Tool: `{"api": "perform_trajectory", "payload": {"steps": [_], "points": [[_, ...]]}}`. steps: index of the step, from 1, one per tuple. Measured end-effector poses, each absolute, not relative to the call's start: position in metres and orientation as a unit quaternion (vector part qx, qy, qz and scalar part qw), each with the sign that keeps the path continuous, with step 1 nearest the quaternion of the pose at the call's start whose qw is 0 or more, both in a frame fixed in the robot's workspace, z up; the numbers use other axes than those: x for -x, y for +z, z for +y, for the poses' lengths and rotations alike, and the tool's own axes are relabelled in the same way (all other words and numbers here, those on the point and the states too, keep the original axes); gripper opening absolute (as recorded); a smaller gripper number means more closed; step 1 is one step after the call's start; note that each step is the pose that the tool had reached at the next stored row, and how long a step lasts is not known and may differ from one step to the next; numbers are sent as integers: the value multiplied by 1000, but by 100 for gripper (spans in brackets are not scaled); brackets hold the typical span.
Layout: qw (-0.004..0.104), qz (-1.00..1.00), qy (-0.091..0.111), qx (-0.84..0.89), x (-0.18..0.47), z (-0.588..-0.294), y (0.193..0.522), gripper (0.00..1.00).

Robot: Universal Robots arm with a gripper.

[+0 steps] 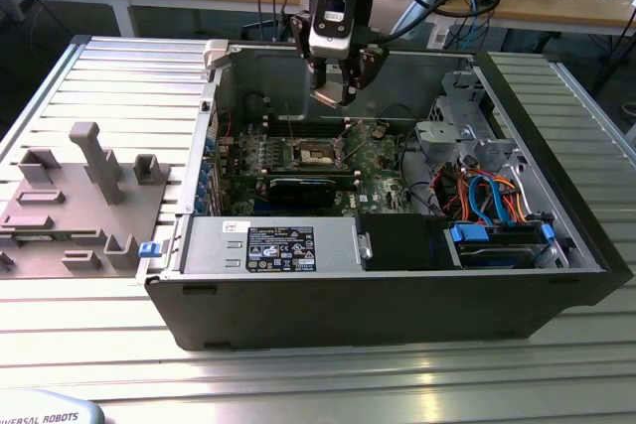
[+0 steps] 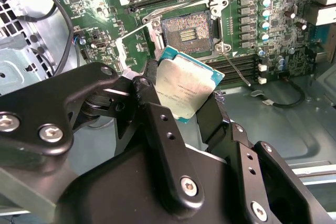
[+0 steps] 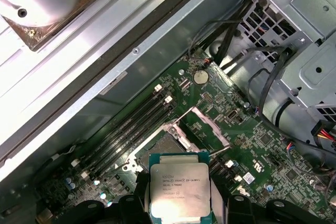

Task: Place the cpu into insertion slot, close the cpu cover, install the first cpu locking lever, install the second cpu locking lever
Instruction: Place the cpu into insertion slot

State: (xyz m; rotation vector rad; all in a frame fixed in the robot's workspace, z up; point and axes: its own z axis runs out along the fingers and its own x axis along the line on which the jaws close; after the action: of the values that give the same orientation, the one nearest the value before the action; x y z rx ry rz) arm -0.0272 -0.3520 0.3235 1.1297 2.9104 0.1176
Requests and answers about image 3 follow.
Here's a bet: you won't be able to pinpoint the green motherboard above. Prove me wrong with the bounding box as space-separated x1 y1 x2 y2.
34 48 336 224

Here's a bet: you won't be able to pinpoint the black power connector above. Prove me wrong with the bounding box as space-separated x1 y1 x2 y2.
311 119 336 154

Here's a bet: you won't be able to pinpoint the black cable bundle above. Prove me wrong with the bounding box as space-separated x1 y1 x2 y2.
215 0 268 63

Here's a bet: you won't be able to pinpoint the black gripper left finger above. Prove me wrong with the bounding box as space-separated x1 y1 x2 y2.
59 173 152 224

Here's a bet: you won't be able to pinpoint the CPU socket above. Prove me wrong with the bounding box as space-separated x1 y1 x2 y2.
123 119 211 180

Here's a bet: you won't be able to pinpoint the RAM slot white clips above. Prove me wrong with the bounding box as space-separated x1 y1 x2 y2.
72 83 163 168
209 158 234 180
81 95 173 180

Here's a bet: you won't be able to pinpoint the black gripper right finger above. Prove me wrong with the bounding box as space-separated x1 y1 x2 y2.
209 179 325 224

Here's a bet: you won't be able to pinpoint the CPU with silver lid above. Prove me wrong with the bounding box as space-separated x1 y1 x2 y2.
148 153 211 224

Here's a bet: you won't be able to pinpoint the grey metal drive cage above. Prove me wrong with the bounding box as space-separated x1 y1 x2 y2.
236 0 336 154

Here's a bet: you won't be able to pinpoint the RAM slot black clips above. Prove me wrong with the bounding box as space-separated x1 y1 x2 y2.
77 90 168 174
88 102 179 185

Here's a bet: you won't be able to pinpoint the thin black wire loop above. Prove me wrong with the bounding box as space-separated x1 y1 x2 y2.
187 19 241 59

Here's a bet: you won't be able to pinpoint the round coin battery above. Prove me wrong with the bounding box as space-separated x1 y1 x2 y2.
193 70 210 86

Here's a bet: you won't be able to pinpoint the black PC case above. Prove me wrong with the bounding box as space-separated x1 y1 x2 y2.
0 0 336 224

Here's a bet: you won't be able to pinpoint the orange red wire bundle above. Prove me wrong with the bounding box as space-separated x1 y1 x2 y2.
316 131 336 143

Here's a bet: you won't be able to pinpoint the brown square base plate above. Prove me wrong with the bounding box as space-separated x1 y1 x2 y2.
0 0 111 53

